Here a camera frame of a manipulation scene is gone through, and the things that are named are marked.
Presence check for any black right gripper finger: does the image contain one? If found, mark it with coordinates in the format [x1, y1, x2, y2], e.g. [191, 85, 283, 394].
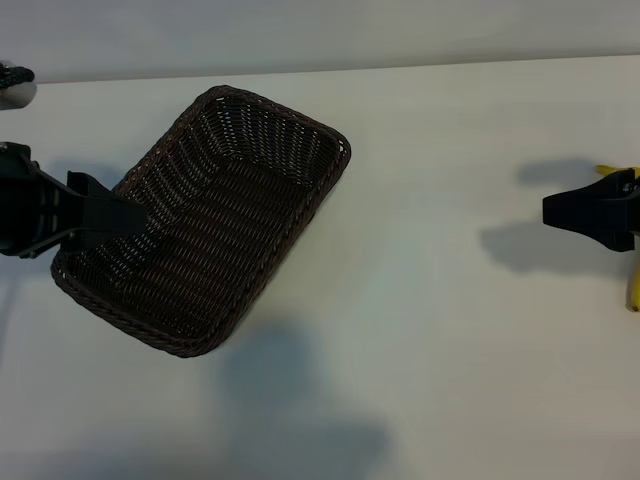
[542, 169, 637, 214]
[542, 209, 640, 251]

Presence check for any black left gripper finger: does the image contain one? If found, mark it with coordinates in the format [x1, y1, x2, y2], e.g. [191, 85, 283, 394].
[67, 171, 111, 201]
[62, 192, 149, 254]

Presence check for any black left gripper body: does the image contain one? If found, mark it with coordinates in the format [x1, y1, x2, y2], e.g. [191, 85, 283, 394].
[0, 142, 76, 259]

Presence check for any yellow banana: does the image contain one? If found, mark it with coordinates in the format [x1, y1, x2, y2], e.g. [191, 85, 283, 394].
[593, 163, 640, 314]

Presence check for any dark brown woven basket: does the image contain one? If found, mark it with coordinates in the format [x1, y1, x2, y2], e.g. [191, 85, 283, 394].
[49, 84, 352, 359]

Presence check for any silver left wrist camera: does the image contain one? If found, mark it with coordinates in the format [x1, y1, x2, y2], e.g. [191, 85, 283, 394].
[0, 59, 38, 109]

